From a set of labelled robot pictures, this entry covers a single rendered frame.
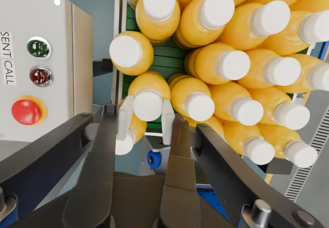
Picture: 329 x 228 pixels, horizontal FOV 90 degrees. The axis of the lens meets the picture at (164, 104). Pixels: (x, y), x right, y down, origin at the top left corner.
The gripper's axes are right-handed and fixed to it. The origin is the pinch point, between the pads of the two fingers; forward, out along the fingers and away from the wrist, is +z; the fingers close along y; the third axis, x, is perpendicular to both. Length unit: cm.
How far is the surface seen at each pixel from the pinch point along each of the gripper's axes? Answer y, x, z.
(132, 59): -2.5, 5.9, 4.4
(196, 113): 6.9, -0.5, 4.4
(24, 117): -16.3, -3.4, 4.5
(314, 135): 157, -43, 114
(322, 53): 39.4, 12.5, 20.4
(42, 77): -13.7, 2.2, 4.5
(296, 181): 156, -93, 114
